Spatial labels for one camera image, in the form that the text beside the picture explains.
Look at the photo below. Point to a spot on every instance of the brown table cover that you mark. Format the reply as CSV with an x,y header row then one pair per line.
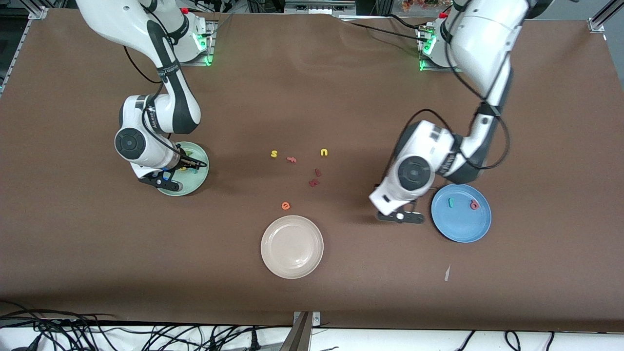
x,y
341,97

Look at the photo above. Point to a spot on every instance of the dark red curly letter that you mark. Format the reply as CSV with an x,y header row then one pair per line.
x,y
314,183

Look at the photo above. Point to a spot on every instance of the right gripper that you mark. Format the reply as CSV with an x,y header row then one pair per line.
x,y
184,160

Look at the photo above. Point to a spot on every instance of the white paper scrap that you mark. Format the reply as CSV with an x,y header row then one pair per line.
x,y
447,273

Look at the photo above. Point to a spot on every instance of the aluminium frame corner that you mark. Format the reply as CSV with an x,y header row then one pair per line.
x,y
597,23

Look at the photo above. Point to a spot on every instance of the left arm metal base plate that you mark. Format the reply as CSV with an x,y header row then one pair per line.
x,y
431,69

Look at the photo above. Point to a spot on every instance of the red letter p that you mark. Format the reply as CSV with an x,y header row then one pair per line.
x,y
474,204

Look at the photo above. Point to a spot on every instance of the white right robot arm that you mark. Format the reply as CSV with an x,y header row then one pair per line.
x,y
129,143

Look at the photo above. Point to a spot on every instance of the small metal bracket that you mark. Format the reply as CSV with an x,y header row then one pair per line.
x,y
316,319

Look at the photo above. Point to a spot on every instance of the beige plate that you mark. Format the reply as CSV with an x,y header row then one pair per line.
x,y
292,246

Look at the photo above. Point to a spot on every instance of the grey metal beam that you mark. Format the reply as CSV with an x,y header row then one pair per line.
x,y
298,336

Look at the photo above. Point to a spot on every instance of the orange artificial flowers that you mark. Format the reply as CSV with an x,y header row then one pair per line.
x,y
419,4

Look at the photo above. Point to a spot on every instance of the blue plate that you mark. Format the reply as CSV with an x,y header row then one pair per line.
x,y
460,224

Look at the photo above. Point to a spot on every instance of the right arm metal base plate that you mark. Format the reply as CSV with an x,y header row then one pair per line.
x,y
197,62

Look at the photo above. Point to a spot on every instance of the grey power strip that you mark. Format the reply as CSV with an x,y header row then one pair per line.
x,y
317,6

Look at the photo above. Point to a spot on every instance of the aluminium frame rail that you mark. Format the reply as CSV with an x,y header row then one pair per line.
x,y
38,13

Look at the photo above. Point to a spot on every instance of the green plate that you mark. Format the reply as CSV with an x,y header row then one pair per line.
x,y
192,183

